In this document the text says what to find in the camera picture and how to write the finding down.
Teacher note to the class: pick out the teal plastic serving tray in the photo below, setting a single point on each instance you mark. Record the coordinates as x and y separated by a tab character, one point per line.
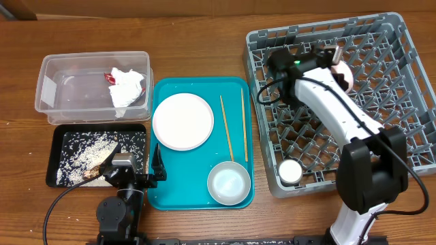
186	184

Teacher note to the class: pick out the white paper cup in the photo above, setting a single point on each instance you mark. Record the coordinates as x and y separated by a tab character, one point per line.
290	172

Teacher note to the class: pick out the large white plate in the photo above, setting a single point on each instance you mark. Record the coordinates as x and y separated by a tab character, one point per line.
183	121

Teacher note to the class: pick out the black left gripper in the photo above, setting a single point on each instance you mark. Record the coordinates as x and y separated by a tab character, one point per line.
158	169

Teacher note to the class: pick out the brown food scrap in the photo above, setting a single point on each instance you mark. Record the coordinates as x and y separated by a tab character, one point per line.
92	173

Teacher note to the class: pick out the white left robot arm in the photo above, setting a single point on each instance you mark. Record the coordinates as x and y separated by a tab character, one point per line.
119	215

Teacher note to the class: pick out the black rectangular waste tray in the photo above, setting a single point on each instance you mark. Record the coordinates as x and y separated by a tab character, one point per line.
61	130

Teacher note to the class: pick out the clear plastic waste bin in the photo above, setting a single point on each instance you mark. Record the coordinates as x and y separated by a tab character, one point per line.
71	88

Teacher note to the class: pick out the red foil snack wrapper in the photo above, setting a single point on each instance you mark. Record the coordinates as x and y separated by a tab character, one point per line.
109	79

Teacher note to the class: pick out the wooden chopstick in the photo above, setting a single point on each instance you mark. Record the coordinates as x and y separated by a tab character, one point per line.
226	129
244	124

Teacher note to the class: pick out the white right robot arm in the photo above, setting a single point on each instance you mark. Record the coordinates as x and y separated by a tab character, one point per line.
373	167

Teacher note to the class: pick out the black rail at table edge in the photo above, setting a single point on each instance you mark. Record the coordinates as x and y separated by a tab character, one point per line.
297	240

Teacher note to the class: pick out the grey plastic dishwasher rack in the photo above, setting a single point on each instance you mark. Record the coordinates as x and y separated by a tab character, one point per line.
390	84

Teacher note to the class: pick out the white rice pile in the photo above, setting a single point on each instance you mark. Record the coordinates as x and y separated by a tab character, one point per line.
84	150

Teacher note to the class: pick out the small pink bowl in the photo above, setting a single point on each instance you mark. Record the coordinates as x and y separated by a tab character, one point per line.
343	75

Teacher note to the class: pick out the grey ceramic bowl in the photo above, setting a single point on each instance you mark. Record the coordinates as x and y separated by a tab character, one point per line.
229	183

